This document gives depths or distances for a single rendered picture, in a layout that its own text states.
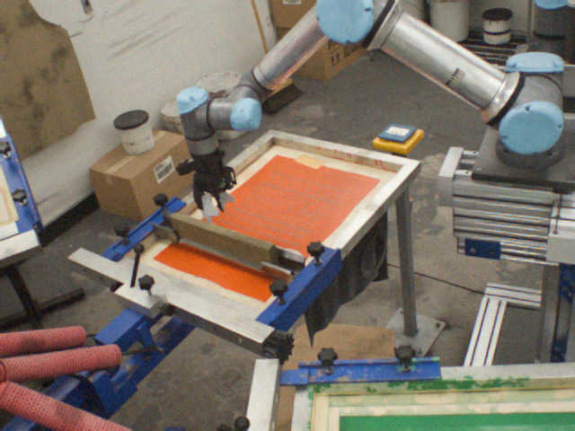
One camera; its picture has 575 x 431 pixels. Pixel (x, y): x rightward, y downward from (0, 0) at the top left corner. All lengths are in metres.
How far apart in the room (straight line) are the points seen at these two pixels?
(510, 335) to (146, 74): 2.68
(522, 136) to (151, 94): 3.20
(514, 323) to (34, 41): 2.62
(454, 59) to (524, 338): 1.48
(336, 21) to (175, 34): 3.13
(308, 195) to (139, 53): 2.34
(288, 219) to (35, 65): 2.07
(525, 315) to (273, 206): 1.13
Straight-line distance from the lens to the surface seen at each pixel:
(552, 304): 2.14
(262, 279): 1.78
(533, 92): 1.37
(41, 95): 3.75
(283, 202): 2.04
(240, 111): 1.52
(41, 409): 1.34
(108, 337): 1.63
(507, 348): 2.57
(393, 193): 1.97
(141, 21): 4.20
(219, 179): 1.64
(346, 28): 1.31
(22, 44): 3.67
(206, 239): 1.85
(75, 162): 4.00
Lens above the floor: 2.10
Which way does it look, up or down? 35 degrees down
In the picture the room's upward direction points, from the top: 11 degrees counter-clockwise
